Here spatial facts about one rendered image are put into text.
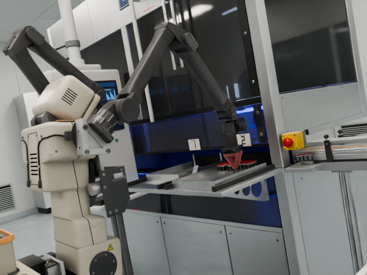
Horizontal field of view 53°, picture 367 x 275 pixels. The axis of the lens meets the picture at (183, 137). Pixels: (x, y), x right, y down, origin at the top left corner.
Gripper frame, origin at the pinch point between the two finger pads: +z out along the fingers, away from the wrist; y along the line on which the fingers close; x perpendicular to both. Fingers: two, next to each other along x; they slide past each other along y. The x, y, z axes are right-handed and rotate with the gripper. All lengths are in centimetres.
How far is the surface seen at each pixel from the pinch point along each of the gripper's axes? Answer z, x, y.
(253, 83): -35.1, -9.3, 13.5
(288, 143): -6.8, -23.2, 6.0
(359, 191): 35, -35, 81
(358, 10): -137, -6, 490
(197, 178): 3.3, 19.1, -2.3
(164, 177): 1.7, 38.5, -1.4
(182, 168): 3, 47, 27
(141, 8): -92, 57, 31
